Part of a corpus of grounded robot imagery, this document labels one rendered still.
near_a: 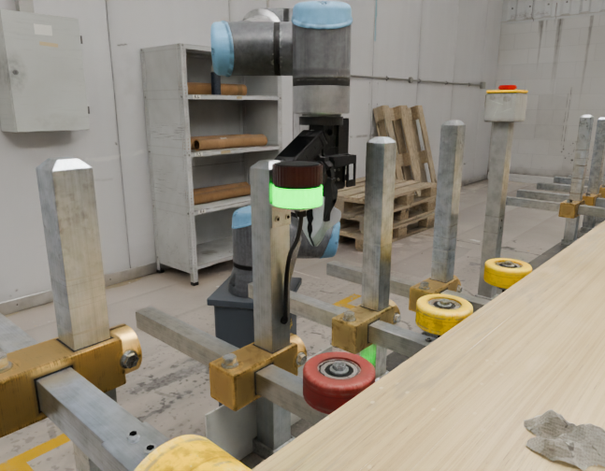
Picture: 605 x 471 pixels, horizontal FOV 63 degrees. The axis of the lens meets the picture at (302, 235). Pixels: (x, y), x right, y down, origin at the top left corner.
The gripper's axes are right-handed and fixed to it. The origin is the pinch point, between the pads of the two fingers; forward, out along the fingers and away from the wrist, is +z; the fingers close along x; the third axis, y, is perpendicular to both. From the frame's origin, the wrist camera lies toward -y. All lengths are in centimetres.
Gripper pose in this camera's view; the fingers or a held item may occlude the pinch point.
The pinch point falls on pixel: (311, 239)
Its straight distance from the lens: 83.3
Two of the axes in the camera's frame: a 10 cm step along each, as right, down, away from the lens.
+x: -7.4, -1.7, 6.5
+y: 6.7, -1.9, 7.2
